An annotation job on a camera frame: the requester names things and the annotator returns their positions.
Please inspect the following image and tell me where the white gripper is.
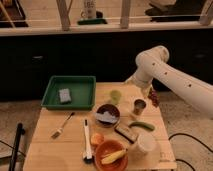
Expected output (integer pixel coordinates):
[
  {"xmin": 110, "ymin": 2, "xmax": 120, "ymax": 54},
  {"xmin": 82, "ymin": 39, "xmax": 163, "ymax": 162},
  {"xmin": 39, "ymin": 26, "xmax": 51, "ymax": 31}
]
[{"xmin": 125, "ymin": 73, "xmax": 154, "ymax": 100}]

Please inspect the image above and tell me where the dark metal cup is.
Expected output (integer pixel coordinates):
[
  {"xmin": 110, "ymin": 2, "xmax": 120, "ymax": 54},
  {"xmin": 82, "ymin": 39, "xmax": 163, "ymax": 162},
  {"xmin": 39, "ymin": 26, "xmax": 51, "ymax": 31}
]
[{"xmin": 133, "ymin": 99, "xmax": 146, "ymax": 115}]

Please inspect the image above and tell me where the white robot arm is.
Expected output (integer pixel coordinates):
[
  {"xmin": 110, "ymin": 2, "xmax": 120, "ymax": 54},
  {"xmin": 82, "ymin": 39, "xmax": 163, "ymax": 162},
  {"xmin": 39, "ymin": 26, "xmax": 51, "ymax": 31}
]
[{"xmin": 126, "ymin": 46, "xmax": 213, "ymax": 118}]

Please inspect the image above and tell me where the green plastic tray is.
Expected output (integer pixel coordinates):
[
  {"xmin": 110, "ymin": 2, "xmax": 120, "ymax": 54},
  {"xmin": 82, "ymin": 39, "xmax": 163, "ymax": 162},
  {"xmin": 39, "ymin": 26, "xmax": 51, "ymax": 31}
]
[{"xmin": 41, "ymin": 76, "xmax": 96, "ymax": 110}]

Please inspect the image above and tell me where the translucent green cup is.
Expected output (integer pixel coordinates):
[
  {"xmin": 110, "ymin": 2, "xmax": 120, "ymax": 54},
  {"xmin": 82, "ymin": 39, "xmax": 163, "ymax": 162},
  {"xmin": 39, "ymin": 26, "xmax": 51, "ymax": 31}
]
[{"xmin": 110, "ymin": 90, "xmax": 122, "ymax": 105}]

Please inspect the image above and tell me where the dark brown bowl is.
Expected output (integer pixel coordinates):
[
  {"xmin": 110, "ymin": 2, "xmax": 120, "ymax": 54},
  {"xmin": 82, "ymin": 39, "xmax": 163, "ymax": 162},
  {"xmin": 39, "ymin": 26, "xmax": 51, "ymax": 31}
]
[{"xmin": 95, "ymin": 104, "xmax": 120, "ymax": 126}]

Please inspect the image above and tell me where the grey crumpled cloth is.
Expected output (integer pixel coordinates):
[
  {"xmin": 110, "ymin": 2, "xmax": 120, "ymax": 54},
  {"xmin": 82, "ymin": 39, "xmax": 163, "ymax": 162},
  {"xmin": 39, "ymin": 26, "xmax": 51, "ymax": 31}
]
[{"xmin": 95, "ymin": 112, "xmax": 118, "ymax": 124}]

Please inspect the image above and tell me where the white plastic cup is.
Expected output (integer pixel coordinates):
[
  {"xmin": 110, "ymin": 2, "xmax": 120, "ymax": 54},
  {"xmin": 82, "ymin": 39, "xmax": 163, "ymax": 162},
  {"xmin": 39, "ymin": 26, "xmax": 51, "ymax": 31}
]
[{"xmin": 132, "ymin": 133, "xmax": 156, "ymax": 154}]

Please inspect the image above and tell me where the orange fruit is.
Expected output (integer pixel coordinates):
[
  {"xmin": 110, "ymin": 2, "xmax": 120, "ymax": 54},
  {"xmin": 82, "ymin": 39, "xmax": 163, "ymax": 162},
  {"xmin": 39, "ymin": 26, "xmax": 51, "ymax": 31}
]
[{"xmin": 91, "ymin": 133, "xmax": 104, "ymax": 146}]

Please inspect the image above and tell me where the orange bowl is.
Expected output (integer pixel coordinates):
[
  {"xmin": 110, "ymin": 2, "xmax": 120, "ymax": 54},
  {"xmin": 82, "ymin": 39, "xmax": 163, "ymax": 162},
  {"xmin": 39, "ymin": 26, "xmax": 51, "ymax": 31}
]
[{"xmin": 95, "ymin": 140, "xmax": 128, "ymax": 171}]

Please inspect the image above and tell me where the yellow banana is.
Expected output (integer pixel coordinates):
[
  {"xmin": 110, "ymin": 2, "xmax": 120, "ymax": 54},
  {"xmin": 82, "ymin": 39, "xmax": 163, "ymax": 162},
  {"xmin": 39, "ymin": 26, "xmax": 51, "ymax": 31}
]
[{"xmin": 101, "ymin": 149, "xmax": 126, "ymax": 165}]

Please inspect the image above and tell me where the grey blue sponge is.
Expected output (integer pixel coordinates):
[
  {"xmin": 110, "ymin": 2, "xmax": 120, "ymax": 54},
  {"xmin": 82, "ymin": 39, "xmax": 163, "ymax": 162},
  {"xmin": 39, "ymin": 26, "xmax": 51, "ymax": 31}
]
[{"xmin": 59, "ymin": 88, "xmax": 71, "ymax": 103}]

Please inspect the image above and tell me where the green flat object on ledge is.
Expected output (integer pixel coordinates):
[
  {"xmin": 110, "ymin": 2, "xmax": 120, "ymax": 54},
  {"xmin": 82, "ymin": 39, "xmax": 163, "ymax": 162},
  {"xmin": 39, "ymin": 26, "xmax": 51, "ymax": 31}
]
[{"xmin": 77, "ymin": 18, "xmax": 108, "ymax": 25}]

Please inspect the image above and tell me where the white bottle on ledge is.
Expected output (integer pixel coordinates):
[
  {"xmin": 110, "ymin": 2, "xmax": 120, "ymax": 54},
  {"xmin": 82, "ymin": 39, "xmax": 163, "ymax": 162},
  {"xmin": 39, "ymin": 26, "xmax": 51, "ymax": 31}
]
[{"xmin": 82, "ymin": 0, "xmax": 96, "ymax": 19}]

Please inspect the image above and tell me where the silver fork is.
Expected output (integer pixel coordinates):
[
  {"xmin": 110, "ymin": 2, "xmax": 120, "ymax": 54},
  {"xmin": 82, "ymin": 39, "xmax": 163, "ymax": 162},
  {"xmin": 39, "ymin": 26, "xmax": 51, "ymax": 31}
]
[{"xmin": 51, "ymin": 112, "xmax": 75, "ymax": 139}]

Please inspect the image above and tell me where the black pole stand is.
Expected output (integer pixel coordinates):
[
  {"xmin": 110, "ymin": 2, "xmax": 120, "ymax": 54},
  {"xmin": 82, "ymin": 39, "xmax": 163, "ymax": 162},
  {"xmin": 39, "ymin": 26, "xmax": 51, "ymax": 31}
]
[{"xmin": 8, "ymin": 123, "xmax": 25, "ymax": 171}]

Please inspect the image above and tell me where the black cable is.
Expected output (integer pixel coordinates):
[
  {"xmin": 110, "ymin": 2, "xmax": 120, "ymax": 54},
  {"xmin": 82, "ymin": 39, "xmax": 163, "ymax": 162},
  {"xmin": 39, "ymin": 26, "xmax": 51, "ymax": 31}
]
[{"xmin": 168, "ymin": 132, "xmax": 208, "ymax": 171}]

